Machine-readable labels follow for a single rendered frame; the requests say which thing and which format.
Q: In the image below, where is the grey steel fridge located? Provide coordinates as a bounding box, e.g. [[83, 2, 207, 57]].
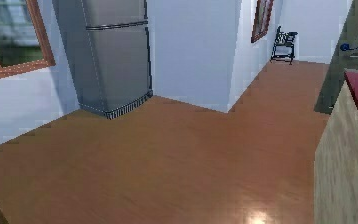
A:
[[52, 0, 154, 120]]

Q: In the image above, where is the black metal chair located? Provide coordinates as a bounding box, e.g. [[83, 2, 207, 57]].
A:
[[269, 25, 299, 66]]

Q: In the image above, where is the beige counter with red top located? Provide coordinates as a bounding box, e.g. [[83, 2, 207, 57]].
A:
[[313, 69, 358, 224]]

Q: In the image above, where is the dark olive cabinet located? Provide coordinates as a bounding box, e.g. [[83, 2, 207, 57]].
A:
[[313, 0, 358, 116]]

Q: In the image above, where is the brown framed window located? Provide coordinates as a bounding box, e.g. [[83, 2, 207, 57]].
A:
[[0, 0, 57, 83]]

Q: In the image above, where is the brown framed wall picture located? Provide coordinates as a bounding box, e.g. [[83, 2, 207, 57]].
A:
[[250, 0, 275, 44]]

